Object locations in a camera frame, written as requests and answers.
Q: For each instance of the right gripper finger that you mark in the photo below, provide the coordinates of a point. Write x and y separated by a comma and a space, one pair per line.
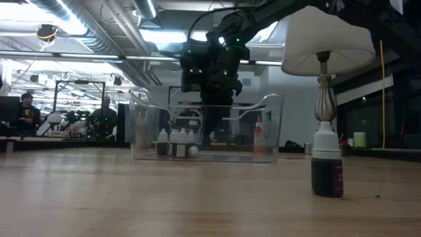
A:
215, 118

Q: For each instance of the large red-capped coloring bottle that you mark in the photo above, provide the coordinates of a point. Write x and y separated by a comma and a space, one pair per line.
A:
258, 138

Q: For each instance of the small green-label dropper bottle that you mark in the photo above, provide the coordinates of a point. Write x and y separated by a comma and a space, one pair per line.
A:
162, 143

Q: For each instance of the small purple-label dropper bottle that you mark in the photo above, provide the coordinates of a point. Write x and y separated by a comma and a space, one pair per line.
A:
327, 177

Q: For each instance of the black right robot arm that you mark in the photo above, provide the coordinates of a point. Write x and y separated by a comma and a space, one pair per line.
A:
263, 14

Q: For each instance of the person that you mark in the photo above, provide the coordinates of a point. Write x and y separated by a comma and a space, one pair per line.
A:
189, 116
103, 121
29, 115

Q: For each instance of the clear plastic bin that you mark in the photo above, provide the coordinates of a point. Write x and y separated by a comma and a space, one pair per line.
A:
276, 131

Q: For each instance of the silver table lamp white shade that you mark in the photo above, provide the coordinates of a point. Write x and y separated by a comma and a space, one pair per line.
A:
329, 36

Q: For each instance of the pale green cylinder container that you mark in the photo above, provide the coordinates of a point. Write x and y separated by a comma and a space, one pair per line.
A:
360, 140

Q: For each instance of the black monitor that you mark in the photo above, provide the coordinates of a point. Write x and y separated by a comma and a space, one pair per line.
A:
8, 108

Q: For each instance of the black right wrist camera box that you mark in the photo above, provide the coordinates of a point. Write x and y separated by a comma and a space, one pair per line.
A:
191, 77

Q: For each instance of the short silver ventilation duct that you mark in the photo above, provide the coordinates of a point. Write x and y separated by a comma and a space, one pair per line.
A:
144, 8

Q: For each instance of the black aluminium table frame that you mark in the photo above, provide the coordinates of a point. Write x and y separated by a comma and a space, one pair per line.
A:
388, 154

